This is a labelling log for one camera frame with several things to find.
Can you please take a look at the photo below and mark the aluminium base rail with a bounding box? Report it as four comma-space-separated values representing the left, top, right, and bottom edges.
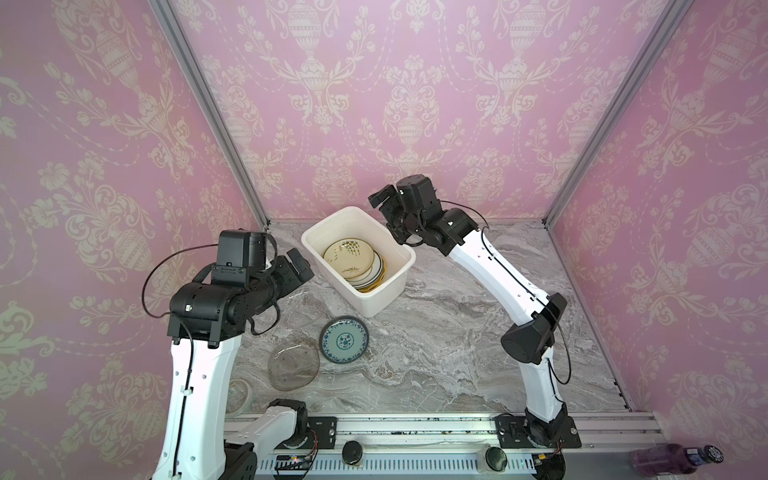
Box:
221, 411, 668, 479

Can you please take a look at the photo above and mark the right black knob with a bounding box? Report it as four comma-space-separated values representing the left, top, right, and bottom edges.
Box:
479, 446, 508, 473

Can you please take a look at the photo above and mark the white plate with clover emblem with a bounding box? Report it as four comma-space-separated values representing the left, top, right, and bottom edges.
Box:
347, 251, 385, 291

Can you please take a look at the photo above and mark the yellow white-dotted scalloped plate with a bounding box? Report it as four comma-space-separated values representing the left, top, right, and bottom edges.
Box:
358, 260, 387, 293

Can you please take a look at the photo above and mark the purple plastic bottle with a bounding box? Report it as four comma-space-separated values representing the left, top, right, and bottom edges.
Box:
629, 443, 725, 477

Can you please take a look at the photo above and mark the left black knob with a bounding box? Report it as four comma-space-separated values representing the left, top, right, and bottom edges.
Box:
341, 440, 364, 467

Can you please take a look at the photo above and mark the teal patterned small plate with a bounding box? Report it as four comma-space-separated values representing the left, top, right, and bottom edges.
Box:
319, 315, 370, 364

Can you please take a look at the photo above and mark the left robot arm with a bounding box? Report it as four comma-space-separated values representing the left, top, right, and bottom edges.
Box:
152, 230, 313, 479

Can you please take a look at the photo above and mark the clear glass plate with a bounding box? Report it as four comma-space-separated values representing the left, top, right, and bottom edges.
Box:
267, 339, 320, 392

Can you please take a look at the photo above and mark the white plastic bin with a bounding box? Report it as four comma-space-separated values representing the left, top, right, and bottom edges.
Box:
301, 206, 416, 317

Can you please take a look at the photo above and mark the black knob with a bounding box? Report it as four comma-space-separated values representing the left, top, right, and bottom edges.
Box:
341, 440, 364, 467
479, 446, 508, 473

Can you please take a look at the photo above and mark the tape roll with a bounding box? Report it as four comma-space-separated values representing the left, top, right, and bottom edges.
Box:
226, 378, 253, 417

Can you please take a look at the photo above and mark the cream plate with green leaves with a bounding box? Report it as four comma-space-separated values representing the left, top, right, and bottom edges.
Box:
323, 238, 374, 279

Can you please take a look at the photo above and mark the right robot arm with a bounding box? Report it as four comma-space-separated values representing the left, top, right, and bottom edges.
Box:
368, 174, 569, 447

